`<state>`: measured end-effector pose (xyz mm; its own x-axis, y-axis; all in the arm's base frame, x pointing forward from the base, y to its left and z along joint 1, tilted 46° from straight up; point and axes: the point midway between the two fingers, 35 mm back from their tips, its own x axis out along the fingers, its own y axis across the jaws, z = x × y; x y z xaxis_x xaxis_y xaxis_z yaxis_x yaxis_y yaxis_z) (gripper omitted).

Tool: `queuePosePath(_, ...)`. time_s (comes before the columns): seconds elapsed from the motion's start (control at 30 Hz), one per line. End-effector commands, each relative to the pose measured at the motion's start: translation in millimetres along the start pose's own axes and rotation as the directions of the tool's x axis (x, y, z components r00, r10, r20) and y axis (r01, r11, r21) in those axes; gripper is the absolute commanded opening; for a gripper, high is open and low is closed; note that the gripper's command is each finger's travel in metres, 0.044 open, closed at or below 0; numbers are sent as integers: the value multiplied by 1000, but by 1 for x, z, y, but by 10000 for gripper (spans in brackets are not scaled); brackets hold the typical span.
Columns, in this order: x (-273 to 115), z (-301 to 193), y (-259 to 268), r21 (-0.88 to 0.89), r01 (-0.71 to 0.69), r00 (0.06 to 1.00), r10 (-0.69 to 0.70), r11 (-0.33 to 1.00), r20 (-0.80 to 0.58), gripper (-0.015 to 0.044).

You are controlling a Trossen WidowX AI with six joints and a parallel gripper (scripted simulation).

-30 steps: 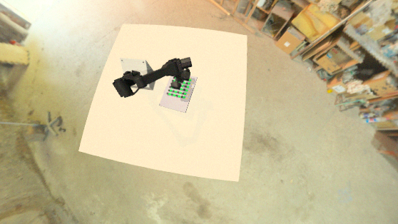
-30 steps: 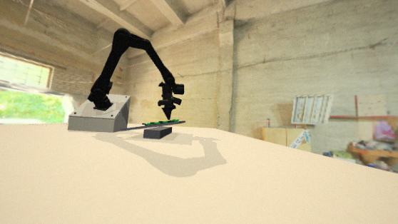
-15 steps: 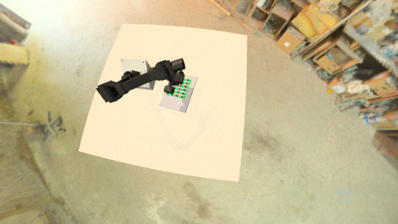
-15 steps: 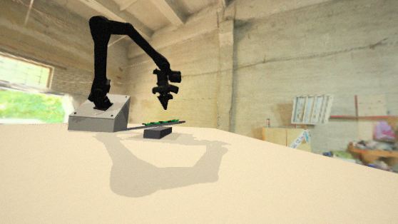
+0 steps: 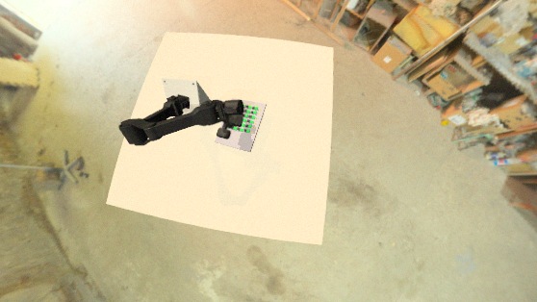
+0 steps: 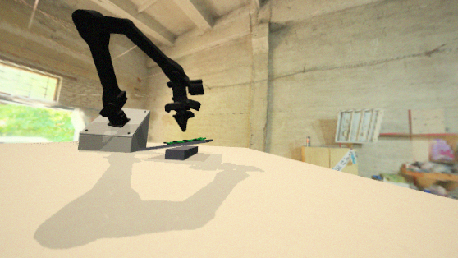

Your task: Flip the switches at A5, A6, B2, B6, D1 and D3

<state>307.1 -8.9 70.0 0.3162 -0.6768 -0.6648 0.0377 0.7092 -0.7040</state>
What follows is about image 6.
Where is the light grey switch panel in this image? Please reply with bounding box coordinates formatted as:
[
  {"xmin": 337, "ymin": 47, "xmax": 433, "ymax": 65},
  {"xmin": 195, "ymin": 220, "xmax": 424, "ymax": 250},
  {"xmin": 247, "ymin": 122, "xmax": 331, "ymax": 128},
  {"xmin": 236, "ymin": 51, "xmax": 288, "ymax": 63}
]
[{"xmin": 139, "ymin": 137, "xmax": 213, "ymax": 161}]

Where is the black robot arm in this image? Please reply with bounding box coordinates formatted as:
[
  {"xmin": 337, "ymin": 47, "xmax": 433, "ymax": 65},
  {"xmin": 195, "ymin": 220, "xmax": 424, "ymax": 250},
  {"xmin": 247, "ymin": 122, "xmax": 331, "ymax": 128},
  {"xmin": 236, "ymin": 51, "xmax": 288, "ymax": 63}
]
[{"xmin": 71, "ymin": 9, "xmax": 204, "ymax": 127}]

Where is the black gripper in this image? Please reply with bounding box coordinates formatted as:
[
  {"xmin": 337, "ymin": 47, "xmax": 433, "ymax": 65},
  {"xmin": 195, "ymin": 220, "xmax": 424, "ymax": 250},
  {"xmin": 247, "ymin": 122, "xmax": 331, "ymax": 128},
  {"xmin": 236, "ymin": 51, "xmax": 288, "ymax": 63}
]
[{"xmin": 165, "ymin": 93, "xmax": 195, "ymax": 132}]

